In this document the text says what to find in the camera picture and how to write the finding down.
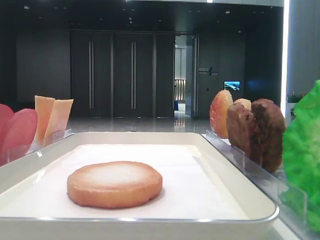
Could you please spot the clear acrylic holder right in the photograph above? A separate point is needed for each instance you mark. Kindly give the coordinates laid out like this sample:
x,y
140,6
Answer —
x,y
294,206

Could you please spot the left orange cheese slice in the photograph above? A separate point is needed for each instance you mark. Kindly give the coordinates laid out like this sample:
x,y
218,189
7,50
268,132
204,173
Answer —
x,y
43,108

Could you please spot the brown meat patty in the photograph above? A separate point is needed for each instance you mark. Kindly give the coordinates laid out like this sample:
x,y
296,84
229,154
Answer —
x,y
241,126
271,122

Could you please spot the clear acrylic holder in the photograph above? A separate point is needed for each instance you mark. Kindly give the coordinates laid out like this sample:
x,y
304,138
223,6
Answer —
x,y
294,206
22,150

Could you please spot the round bread slice in tray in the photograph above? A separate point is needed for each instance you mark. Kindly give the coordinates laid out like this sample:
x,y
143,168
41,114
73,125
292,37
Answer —
x,y
114,185

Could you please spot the red tomato slice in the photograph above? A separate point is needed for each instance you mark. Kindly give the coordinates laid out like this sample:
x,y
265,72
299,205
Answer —
x,y
21,132
6,117

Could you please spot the right orange cheese slice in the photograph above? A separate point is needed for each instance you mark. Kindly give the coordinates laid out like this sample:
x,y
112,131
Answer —
x,y
58,120

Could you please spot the green lettuce leaf picked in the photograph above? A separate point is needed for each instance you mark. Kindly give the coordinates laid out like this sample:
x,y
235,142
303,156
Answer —
x,y
301,152

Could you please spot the clear acrylic holder left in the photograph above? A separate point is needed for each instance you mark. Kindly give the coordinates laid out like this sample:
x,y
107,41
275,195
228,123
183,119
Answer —
x,y
22,150

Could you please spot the front brown meat patty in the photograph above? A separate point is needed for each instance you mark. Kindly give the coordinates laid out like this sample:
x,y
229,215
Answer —
x,y
271,122

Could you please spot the white rectangular tray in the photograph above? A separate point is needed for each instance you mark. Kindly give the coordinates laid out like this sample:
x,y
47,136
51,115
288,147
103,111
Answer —
x,y
204,196

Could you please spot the front red tomato slice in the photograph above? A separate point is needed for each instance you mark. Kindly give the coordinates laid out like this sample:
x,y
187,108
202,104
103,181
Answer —
x,y
21,132

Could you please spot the rear red tomato slice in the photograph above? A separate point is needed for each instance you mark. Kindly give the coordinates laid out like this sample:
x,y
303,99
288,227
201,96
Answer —
x,y
6,117

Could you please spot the orange cheese slice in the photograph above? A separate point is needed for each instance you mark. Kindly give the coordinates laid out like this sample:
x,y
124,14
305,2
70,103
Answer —
x,y
58,120
43,108

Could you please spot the wall display screen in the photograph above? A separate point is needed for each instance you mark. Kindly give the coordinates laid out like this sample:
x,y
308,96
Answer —
x,y
232,85

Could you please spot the rear brown meat patty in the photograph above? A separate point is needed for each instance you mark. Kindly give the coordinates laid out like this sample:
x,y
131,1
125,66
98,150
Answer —
x,y
241,126

